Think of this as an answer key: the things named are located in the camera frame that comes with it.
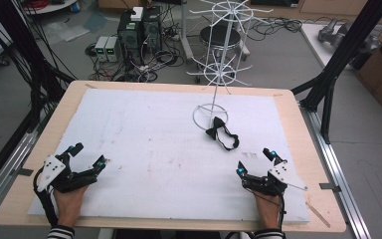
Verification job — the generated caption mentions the grey power supply unit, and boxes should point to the grey power supply unit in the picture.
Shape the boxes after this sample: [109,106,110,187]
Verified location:
[94,35,109,63]
[104,36,120,64]

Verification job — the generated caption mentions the grey machine part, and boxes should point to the grey machine part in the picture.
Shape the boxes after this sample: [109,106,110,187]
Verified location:
[316,17,382,52]

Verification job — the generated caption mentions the person's right hand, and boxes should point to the person's right hand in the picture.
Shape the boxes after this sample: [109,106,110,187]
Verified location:
[252,192,283,231]

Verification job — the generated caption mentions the black floor cable loops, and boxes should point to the black floor cable loops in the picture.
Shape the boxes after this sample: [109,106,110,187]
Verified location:
[244,15,303,43]

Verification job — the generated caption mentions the white box device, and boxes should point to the white box device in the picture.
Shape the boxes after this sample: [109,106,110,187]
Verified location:
[129,6,145,23]

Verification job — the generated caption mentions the clear plastic sheet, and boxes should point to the clear plastic sheet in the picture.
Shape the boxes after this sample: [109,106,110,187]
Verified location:
[42,20,92,43]

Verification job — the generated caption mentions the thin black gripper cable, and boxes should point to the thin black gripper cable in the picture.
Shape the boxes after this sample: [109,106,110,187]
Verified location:
[276,191,287,233]

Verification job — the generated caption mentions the slim black computer tower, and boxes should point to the slim black computer tower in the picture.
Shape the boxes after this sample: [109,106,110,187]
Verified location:
[141,5,163,53]

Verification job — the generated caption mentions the thick black gripper cable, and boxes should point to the thick black gripper cable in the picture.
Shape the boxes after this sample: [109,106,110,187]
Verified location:
[32,167,60,229]

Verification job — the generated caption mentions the tangle of floor cables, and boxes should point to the tangle of floor cables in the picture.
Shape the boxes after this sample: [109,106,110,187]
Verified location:
[85,42,184,83]

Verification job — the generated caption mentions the black metal frame stand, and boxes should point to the black metal frame stand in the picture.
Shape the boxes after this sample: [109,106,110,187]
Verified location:
[290,0,382,145]

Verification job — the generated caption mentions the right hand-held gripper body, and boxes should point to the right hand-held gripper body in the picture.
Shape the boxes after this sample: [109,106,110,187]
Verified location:
[241,160,309,197]

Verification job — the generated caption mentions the white low platform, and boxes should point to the white low platform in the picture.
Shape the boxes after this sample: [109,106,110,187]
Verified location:
[299,22,382,72]

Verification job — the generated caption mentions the thin wooden stick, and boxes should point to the thin wooden stick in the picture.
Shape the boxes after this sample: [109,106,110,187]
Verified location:
[304,201,332,229]

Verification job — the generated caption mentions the white cart leg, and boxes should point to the white cart leg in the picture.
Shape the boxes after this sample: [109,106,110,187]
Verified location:
[178,0,196,62]

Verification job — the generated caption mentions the black tape piece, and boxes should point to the black tape piece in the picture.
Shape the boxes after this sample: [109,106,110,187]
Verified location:
[16,167,35,177]

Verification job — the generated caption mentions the round white table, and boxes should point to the round white table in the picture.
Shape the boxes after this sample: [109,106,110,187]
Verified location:
[21,0,82,16]

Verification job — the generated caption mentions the black round stool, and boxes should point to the black round stool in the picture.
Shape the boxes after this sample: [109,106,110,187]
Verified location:
[194,25,252,85]

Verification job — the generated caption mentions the aluminium rail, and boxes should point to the aluminium rail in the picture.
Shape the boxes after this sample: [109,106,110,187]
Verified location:
[298,102,373,239]
[0,128,45,224]

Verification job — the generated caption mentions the person's left hand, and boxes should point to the person's left hand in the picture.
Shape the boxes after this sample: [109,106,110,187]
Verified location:
[53,184,90,229]

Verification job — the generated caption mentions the white foam board mat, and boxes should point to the white foam board mat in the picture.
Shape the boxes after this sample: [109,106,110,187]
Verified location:
[27,87,312,224]

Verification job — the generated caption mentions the black bow tie with strap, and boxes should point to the black bow tie with strap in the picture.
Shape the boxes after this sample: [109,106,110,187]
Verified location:
[205,116,241,152]

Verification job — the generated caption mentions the grey tape piece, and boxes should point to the grey tape piece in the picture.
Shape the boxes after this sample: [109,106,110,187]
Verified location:
[318,181,342,194]

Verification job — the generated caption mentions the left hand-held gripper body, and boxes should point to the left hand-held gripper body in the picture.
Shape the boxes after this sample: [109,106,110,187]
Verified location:
[36,151,99,194]

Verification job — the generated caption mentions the black frame stand with cables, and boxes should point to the black frame stand with cables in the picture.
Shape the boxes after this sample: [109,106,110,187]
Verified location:
[0,0,78,134]

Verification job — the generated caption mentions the large black computer tower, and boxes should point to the large black computer tower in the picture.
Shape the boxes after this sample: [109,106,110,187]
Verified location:
[116,10,146,67]

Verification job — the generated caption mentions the white wire display rack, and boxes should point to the white wire display rack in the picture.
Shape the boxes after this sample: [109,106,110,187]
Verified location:
[185,0,275,132]

